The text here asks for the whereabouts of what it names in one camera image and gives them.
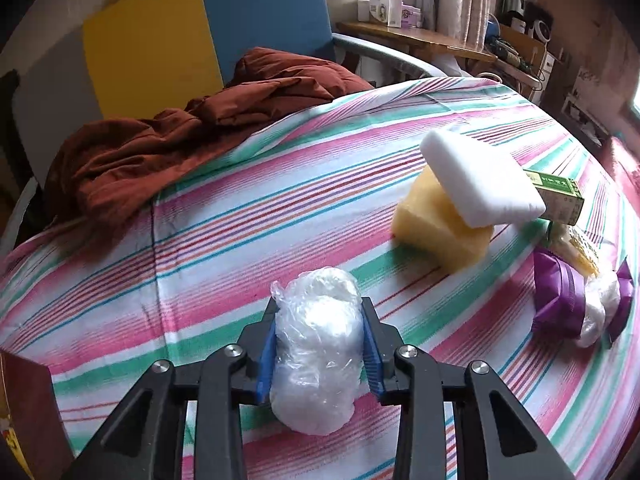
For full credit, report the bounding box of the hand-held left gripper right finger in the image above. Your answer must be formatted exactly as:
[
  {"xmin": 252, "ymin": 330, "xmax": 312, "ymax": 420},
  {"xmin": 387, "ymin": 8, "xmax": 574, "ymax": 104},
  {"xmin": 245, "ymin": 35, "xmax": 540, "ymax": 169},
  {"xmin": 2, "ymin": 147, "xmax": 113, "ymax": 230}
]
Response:
[{"xmin": 360, "ymin": 297, "xmax": 576, "ymax": 480}]

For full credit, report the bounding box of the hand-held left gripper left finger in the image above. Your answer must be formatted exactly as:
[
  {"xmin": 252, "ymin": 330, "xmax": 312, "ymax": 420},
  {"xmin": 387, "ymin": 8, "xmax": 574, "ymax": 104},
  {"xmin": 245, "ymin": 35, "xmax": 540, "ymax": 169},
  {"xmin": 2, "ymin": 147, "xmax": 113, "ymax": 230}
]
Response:
[{"xmin": 62, "ymin": 297, "xmax": 281, "ymax": 480}]

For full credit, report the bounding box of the plastic-wrapped white bundle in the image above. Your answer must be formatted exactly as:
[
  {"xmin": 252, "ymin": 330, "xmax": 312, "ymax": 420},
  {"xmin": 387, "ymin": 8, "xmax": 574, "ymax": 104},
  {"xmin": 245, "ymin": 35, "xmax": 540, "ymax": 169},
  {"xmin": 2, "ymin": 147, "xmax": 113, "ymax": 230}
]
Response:
[{"xmin": 270, "ymin": 267, "xmax": 365, "ymax": 436}]

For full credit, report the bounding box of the purple snack packet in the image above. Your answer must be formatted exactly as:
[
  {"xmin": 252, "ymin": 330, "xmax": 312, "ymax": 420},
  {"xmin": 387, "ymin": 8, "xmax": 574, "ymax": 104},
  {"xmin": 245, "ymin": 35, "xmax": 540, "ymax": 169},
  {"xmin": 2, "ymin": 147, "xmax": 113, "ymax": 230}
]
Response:
[
  {"xmin": 531, "ymin": 250, "xmax": 587, "ymax": 338},
  {"xmin": 607, "ymin": 257, "xmax": 636, "ymax": 343}
]

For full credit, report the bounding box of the white sponge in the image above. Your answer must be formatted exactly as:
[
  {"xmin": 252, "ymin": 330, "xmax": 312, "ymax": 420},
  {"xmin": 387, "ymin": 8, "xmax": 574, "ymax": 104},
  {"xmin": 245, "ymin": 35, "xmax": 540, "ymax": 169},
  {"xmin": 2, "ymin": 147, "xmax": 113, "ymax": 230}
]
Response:
[{"xmin": 420, "ymin": 127, "xmax": 547, "ymax": 228}]

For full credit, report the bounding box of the white plastic bag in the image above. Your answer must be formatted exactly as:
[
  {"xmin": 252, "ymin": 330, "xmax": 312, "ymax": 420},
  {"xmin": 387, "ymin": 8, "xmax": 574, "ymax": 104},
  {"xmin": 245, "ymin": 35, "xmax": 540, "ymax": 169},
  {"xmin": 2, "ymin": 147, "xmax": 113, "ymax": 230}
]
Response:
[{"xmin": 575, "ymin": 272, "xmax": 623, "ymax": 348}]

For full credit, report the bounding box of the gold tin box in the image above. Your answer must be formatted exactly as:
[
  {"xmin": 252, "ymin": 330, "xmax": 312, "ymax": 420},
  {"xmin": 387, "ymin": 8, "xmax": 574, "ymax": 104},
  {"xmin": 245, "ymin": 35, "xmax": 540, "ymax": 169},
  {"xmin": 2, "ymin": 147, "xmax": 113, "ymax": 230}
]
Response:
[{"xmin": 0, "ymin": 350, "xmax": 76, "ymax": 480}]

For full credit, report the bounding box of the striped tablecloth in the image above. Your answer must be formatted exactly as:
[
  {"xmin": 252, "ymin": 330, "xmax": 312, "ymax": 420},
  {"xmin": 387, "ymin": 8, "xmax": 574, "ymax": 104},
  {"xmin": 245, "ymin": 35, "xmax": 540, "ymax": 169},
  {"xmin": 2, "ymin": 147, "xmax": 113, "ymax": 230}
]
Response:
[{"xmin": 0, "ymin": 76, "xmax": 640, "ymax": 480}]

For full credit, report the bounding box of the yellow sponge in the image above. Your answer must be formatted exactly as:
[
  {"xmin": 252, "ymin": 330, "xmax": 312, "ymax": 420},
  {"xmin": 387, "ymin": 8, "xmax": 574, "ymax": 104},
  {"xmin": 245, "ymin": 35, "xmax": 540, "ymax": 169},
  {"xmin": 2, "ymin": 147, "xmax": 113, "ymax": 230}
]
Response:
[{"xmin": 390, "ymin": 165, "xmax": 496, "ymax": 276}]

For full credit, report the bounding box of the yellow snack packet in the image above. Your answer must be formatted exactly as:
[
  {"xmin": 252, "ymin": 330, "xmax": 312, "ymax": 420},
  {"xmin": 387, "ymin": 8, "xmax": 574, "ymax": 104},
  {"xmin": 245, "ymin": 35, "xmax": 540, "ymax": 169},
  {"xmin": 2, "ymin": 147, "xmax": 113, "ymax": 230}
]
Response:
[{"xmin": 550, "ymin": 222, "xmax": 601, "ymax": 278}]

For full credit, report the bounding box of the brown cloth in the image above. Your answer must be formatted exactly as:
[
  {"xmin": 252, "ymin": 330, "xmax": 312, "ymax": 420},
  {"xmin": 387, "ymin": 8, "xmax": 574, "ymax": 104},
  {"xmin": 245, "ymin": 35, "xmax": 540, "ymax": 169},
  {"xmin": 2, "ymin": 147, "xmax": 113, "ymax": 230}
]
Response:
[{"xmin": 44, "ymin": 46, "xmax": 376, "ymax": 233}]

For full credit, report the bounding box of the green carton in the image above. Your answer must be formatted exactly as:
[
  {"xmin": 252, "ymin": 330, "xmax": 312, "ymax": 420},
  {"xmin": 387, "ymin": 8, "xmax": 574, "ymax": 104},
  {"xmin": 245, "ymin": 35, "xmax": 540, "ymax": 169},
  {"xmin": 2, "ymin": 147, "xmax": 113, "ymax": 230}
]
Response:
[{"xmin": 522, "ymin": 170, "xmax": 586, "ymax": 226}]

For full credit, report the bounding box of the wooden side desk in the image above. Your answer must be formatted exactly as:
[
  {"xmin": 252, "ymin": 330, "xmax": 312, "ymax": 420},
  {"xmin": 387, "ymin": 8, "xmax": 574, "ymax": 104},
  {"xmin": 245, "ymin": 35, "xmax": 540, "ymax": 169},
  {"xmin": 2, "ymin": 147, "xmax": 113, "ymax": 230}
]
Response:
[{"xmin": 337, "ymin": 20, "xmax": 543, "ymax": 91}]

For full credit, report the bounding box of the grey yellow blue chair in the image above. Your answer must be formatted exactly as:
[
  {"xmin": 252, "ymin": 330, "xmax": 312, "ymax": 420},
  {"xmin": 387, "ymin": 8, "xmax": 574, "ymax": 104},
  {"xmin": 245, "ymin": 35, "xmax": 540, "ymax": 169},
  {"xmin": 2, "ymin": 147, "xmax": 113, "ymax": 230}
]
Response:
[{"xmin": 0, "ymin": 0, "xmax": 448, "ymax": 256}]

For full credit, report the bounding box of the brown cardboard box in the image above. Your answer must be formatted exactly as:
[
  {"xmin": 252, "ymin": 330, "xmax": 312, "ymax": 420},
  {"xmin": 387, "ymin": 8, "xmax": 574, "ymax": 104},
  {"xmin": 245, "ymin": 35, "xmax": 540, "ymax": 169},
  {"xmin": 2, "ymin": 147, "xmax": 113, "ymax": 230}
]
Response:
[{"xmin": 497, "ymin": 24, "xmax": 538, "ymax": 68}]

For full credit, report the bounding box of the tall white carton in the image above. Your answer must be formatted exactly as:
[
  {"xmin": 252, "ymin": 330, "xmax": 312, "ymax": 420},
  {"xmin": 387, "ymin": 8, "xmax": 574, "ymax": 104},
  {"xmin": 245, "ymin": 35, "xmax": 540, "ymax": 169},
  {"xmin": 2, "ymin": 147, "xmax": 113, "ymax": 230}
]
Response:
[{"xmin": 369, "ymin": 0, "xmax": 405, "ymax": 27}]

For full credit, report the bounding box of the patterned curtain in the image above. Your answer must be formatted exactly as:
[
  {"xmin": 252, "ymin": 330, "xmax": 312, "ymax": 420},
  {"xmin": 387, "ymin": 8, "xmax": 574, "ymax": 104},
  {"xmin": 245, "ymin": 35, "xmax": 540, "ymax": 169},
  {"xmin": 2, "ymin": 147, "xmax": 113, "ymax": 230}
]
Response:
[{"xmin": 425, "ymin": 0, "xmax": 501, "ymax": 51}]

